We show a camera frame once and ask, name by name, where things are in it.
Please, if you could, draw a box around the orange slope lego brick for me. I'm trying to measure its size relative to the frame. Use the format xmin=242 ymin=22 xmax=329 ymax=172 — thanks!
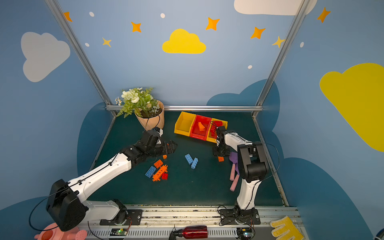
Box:
xmin=198 ymin=122 xmax=206 ymax=132

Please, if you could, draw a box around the light blue lego brick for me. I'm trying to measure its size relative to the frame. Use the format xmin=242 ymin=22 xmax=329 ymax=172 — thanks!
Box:
xmin=185 ymin=154 xmax=194 ymax=165

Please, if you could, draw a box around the red metallic bottle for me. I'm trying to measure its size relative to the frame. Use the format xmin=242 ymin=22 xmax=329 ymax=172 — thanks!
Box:
xmin=169 ymin=226 xmax=208 ymax=240

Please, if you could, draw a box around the left circuit board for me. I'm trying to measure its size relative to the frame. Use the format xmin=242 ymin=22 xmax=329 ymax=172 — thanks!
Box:
xmin=110 ymin=229 xmax=129 ymax=237

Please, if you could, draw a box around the pink watering can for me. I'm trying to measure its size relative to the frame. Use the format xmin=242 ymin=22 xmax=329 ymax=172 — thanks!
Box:
xmin=34 ymin=223 xmax=88 ymax=240

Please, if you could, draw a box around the aluminium front rail base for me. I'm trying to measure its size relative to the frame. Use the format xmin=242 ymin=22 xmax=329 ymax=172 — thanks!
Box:
xmin=78 ymin=206 xmax=309 ymax=240

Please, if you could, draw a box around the orange lego brick centre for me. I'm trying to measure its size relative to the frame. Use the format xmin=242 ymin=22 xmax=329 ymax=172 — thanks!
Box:
xmin=154 ymin=160 xmax=164 ymax=169

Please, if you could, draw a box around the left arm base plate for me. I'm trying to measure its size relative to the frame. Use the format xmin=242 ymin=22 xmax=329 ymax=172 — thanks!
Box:
xmin=100 ymin=209 xmax=143 ymax=226

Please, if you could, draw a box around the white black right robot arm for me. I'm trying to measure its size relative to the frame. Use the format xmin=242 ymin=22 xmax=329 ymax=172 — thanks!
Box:
xmin=213 ymin=126 xmax=269 ymax=216

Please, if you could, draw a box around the circuit board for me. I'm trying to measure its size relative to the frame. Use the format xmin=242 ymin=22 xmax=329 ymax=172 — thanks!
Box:
xmin=110 ymin=229 xmax=129 ymax=237
xmin=236 ymin=228 xmax=254 ymax=240

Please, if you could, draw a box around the peach flower pot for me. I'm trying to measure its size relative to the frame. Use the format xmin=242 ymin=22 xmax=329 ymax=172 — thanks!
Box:
xmin=135 ymin=101 xmax=165 ymax=130

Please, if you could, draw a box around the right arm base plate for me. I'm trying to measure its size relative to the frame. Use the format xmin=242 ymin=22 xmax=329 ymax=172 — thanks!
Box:
xmin=218 ymin=208 xmax=261 ymax=226

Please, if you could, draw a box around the yellow glove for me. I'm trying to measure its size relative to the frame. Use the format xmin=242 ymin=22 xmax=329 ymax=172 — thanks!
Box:
xmin=270 ymin=216 xmax=305 ymax=240

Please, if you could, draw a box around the aluminium back rail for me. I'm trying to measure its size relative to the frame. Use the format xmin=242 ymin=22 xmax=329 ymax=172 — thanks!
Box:
xmin=105 ymin=104 xmax=264 ymax=113

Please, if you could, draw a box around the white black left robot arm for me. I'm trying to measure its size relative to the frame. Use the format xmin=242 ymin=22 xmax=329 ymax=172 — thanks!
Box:
xmin=46 ymin=128 xmax=178 ymax=232

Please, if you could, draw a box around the blue lego brick left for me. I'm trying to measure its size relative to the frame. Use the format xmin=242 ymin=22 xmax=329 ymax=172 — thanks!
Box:
xmin=145 ymin=166 xmax=157 ymax=178

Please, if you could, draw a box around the yellow bin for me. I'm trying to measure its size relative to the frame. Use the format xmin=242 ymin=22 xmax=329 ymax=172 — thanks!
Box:
xmin=174 ymin=112 xmax=197 ymax=137
xmin=207 ymin=118 xmax=228 ymax=144

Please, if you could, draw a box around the right circuit board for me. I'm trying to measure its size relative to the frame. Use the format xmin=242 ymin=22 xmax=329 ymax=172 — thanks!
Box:
xmin=236 ymin=228 xmax=254 ymax=240

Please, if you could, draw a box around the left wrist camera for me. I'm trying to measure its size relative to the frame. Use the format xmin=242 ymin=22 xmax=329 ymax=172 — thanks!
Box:
xmin=153 ymin=127 xmax=164 ymax=145

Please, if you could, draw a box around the aluminium right post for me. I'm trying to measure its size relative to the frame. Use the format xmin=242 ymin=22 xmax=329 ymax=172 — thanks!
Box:
xmin=252 ymin=0 xmax=311 ymax=120

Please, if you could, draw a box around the aluminium post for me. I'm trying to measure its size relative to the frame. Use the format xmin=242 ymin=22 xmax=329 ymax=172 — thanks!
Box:
xmin=252 ymin=0 xmax=311 ymax=120
xmin=45 ymin=0 xmax=112 ymax=107

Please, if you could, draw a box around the left yellow bin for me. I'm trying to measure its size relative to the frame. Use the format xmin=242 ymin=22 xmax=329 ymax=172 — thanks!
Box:
xmin=174 ymin=112 xmax=197 ymax=137

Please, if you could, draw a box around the long orange lego piece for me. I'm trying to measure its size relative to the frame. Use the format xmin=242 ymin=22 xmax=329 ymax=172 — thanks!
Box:
xmin=153 ymin=165 xmax=168 ymax=182

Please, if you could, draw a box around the aluminium left post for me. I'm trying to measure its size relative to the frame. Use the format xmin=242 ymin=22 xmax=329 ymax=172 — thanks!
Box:
xmin=45 ymin=0 xmax=112 ymax=107

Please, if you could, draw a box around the green artificial plant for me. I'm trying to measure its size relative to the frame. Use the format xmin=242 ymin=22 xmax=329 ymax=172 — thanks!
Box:
xmin=115 ymin=88 xmax=163 ymax=119

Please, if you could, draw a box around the red middle bin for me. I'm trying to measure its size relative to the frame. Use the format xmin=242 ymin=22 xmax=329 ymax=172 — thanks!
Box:
xmin=190 ymin=115 xmax=212 ymax=141

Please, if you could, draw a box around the right yellow bin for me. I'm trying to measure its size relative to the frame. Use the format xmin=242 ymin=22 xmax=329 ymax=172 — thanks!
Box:
xmin=207 ymin=118 xmax=228 ymax=144

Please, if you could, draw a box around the blue lego brick upright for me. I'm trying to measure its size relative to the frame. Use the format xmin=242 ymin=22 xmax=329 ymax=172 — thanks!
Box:
xmin=191 ymin=158 xmax=199 ymax=169

